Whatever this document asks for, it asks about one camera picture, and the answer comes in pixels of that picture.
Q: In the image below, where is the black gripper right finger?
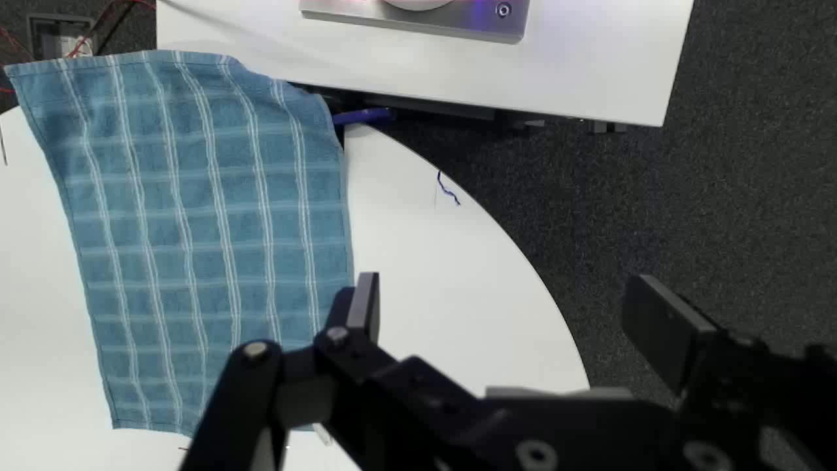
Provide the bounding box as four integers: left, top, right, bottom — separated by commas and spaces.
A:
622, 274, 837, 471

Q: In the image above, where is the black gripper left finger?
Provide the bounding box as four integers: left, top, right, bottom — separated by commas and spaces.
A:
177, 269, 385, 471

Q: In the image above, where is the blue checked towel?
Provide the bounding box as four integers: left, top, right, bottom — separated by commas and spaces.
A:
6, 49, 353, 435

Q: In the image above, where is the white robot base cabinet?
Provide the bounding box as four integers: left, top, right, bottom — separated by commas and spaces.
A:
157, 0, 693, 129

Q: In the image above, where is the blue clamp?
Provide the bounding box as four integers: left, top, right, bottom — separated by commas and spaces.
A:
332, 106, 392, 129

